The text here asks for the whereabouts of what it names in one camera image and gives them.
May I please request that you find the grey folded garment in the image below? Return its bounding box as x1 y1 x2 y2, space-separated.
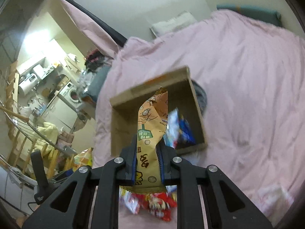
192 80 207 115

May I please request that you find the pink duvet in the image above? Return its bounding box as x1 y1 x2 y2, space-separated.
93 10 304 228

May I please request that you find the pile of clothes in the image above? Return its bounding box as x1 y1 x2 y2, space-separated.
76 49 113 104

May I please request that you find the white washing machine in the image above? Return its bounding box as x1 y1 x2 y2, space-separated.
58 81 82 111

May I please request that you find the red snack bag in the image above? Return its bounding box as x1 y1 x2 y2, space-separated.
119 185 177 222

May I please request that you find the blue white snack bag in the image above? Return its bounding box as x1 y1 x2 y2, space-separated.
163 108 196 149

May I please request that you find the white fluffy pillow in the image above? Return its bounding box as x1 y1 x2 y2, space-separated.
150 11 197 37

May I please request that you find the teal bolster cushion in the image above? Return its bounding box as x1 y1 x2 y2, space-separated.
216 4 283 27

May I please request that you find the brown cardboard box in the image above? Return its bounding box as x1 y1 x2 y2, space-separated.
110 66 207 156

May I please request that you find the yellow orange snack bag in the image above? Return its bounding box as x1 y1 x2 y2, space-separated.
132 87 168 194

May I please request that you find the wooden drying rack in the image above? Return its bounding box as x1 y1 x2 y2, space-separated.
1 61 75 179

